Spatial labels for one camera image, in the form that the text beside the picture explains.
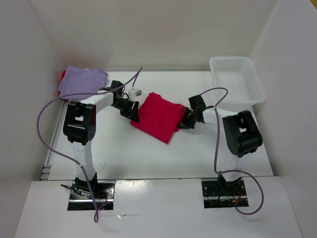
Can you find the lilac t shirt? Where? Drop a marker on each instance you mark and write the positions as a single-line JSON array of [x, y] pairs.
[[79, 80]]

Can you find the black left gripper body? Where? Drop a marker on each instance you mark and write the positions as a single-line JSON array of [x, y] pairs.
[[130, 109]]

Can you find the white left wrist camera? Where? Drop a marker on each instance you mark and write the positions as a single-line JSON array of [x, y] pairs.
[[133, 93]]

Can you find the magenta t shirt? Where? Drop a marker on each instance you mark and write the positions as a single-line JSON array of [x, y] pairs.
[[159, 118]]

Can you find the red t shirt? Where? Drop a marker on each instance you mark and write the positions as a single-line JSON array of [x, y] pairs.
[[62, 77]]

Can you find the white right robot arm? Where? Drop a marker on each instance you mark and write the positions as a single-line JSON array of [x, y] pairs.
[[241, 133]]

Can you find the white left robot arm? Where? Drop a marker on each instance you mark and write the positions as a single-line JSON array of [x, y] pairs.
[[80, 126]]

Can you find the white plastic basket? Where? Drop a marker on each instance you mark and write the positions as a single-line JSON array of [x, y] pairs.
[[239, 76]]

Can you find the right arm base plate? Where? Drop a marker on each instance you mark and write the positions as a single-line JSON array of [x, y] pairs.
[[217, 193]]

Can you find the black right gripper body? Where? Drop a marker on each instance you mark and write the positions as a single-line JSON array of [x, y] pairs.
[[188, 118]]

